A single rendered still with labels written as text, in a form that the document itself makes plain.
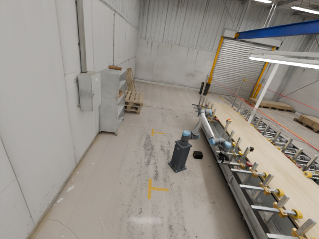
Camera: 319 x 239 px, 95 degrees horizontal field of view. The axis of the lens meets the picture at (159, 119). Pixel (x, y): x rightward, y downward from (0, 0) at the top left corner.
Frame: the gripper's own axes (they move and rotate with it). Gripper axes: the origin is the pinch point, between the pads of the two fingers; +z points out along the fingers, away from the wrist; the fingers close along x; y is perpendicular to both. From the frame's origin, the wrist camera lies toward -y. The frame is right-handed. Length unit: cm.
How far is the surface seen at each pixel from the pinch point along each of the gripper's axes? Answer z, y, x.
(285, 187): -9, -70, 37
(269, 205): 14, -53, 48
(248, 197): 14, -29, 42
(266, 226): 12, -29, 77
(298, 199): -9, -74, 53
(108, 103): 0, 218, -148
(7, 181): -8, 231, 81
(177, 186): 83, 45, -18
